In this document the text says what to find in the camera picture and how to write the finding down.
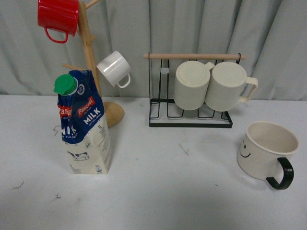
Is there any black wire cup rack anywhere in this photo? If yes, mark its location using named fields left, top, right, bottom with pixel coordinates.
left=143, top=52, right=246, bottom=128

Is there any red mug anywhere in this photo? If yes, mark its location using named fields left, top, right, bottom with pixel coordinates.
left=37, top=0, right=79, bottom=44

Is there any cream ribbed mug left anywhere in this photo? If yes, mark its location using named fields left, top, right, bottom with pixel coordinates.
left=174, top=60, right=214, bottom=111

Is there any wooden mug tree stand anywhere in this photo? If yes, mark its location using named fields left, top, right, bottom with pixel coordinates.
left=77, top=0, right=124, bottom=127

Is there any cream ribbed mug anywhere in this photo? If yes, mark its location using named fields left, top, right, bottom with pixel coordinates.
left=204, top=62, right=258, bottom=112
left=174, top=60, right=214, bottom=111

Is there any smiley cup black handle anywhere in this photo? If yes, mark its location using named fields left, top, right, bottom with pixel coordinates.
left=237, top=121, right=300, bottom=190

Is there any blue white milk carton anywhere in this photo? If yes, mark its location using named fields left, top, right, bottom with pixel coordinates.
left=54, top=70, right=110, bottom=174

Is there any white hanging mug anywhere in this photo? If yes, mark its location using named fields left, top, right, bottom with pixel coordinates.
left=97, top=51, right=131, bottom=89

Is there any cream ribbed mug right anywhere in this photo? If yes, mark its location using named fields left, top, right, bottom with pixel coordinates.
left=204, top=62, right=258, bottom=112

